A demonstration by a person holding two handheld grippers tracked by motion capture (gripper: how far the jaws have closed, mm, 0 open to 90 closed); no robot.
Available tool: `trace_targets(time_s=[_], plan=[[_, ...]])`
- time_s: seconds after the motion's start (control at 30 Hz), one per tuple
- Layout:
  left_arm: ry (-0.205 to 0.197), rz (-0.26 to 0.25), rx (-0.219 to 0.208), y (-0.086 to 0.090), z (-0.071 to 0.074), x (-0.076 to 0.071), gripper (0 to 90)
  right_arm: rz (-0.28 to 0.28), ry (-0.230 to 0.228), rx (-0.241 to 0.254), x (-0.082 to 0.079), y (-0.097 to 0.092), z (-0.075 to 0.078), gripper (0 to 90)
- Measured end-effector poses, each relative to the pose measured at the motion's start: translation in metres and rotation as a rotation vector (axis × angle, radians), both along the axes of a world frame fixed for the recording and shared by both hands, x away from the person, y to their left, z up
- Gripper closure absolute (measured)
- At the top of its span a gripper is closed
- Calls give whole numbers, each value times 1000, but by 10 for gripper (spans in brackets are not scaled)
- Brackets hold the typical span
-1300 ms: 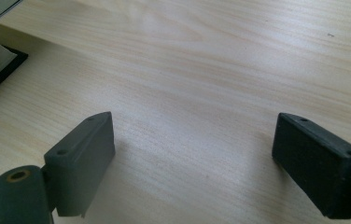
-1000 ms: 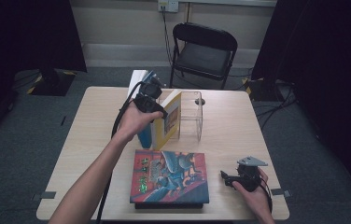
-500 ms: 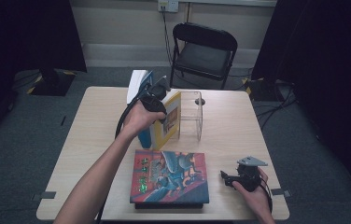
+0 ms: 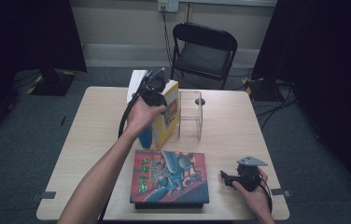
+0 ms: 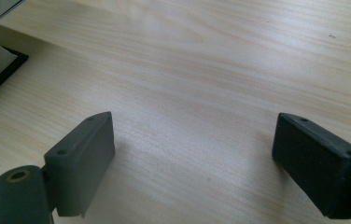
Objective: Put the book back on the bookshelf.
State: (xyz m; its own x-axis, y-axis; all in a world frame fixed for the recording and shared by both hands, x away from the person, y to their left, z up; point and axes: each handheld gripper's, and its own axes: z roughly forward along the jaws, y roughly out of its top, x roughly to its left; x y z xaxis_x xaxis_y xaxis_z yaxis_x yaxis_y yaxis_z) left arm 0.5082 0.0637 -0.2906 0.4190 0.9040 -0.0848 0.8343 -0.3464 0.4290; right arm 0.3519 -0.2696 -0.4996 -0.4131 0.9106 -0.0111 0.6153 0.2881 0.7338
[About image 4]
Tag clear acrylic book rack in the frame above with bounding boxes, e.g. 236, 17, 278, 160
176, 90, 204, 142

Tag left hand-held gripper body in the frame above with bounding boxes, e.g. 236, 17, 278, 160
137, 67, 170, 107

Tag left hand-held gripper cable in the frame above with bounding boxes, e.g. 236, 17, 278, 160
97, 92, 141, 224

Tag black stand base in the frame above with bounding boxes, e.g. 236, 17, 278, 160
26, 68, 77, 97

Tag blue book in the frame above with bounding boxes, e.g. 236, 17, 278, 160
126, 69, 154, 149

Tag black floor cables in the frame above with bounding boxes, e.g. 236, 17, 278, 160
252, 78, 299, 132

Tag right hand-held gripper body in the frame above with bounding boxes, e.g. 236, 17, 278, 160
235, 156, 269, 192

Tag dark curtain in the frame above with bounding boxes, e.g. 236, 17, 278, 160
251, 0, 351, 197
0, 0, 88, 147

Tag red book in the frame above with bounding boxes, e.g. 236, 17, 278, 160
130, 148, 211, 205

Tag hand-held gripper cable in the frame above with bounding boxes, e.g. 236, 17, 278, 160
97, 92, 141, 224
259, 177, 274, 213

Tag person's right hand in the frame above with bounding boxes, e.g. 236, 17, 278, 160
232, 167, 273, 217

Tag black socket cable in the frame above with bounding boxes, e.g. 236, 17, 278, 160
161, 9, 174, 67

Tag white wall socket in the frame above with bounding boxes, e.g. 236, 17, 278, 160
158, 0, 180, 13

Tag grey tape piece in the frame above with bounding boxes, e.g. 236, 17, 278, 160
32, 190, 57, 202
271, 188, 292, 199

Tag person's left hand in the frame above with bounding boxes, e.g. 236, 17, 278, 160
126, 94, 167, 137

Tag right hand-held gripper cable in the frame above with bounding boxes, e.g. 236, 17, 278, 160
259, 177, 274, 213

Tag black folding chair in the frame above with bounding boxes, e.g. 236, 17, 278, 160
169, 21, 239, 91

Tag black book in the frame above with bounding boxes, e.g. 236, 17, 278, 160
134, 203, 204, 210

